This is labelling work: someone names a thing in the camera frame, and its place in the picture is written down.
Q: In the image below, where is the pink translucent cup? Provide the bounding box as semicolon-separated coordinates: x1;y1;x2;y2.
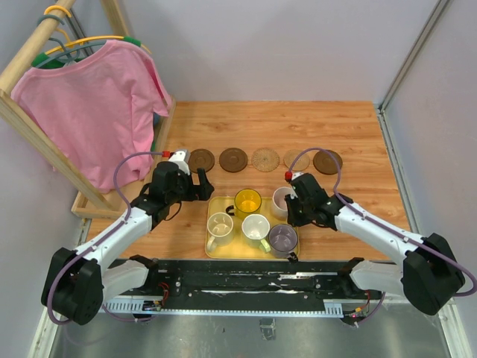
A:
271;186;294;220

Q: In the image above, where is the brown wooden coaster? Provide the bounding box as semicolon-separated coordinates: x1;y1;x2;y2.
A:
313;150;343;175
188;148;215;173
219;148;248;173

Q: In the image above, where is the small woven rattan coaster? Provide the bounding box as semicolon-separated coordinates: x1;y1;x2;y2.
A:
283;149;311;172

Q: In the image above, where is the large woven rattan coaster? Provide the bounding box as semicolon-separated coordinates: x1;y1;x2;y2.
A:
251;148;279;172

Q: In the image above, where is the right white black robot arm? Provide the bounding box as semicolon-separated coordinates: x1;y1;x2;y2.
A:
285;172;465;315

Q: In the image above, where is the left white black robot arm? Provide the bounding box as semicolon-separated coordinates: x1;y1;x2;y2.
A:
41;161;215;325

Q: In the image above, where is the yellow transparent cup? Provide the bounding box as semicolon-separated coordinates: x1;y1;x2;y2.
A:
225;189;262;220

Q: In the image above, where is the cream mug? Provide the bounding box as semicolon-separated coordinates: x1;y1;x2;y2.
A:
206;213;234;252

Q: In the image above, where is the purple translucent mug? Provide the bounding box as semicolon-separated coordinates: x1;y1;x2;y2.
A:
268;224;299;263

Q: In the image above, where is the yellow plastic tray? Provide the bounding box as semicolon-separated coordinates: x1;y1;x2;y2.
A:
204;196;286;260

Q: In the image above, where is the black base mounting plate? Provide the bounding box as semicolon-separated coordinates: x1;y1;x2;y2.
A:
107;259;385;310

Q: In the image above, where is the pink t-shirt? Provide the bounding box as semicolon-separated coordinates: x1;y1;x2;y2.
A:
11;40;171;193

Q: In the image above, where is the grey teal hanger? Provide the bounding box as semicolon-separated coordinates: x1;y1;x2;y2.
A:
31;10;106;68

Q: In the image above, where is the yellow green hanger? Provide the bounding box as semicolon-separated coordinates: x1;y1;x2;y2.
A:
38;1;151;69

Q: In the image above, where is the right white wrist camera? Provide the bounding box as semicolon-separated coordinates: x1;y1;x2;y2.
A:
285;171;303;197

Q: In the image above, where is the white mug green handle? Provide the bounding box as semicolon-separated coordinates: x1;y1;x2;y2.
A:
241;214;271;253

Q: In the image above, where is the white slotted cable duct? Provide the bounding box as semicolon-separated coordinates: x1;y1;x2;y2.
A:
104;298;344;318

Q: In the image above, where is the aluminium frame rail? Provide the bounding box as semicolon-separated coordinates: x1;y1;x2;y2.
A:
376;0;454;113

